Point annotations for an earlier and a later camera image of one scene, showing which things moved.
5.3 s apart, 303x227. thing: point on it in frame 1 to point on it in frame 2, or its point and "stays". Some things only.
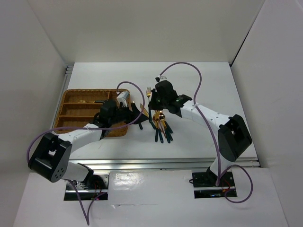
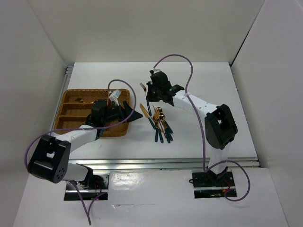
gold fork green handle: x=84 y=101 stays
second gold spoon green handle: x=161 y=116 stays
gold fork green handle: x=144 y=112 to x=144 y=88
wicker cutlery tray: x=78 y=107 stays
